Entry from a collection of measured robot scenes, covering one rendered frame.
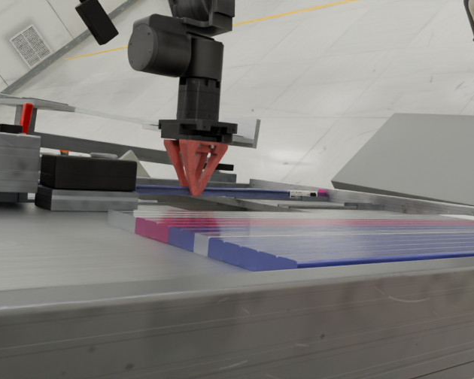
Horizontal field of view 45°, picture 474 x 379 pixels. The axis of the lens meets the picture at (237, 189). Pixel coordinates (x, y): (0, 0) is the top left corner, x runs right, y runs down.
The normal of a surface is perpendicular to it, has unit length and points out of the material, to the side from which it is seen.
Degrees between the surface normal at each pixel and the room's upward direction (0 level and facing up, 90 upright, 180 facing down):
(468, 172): 0
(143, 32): 48
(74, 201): 90
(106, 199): 90
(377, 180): 0
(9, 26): 90
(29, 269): 43
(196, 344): 90
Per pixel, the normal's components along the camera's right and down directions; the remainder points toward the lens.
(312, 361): 0.62, 0.10
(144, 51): -0.73, -0.01
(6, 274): 0.09, -0.99
